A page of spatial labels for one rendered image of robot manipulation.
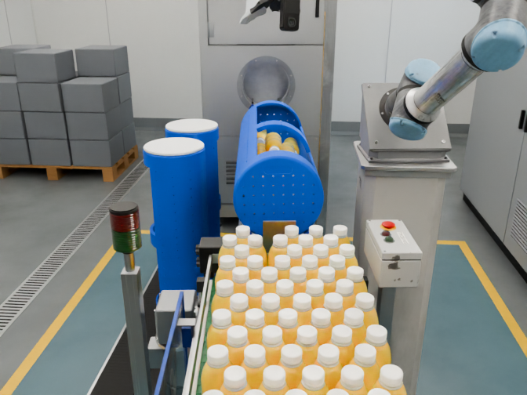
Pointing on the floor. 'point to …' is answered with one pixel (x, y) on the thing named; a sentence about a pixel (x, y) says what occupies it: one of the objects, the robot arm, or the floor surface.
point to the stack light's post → (136, 331)
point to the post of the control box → (386, 309)
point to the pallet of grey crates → (66, 110)
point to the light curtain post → (326, 103)
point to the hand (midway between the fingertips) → (265, 29)
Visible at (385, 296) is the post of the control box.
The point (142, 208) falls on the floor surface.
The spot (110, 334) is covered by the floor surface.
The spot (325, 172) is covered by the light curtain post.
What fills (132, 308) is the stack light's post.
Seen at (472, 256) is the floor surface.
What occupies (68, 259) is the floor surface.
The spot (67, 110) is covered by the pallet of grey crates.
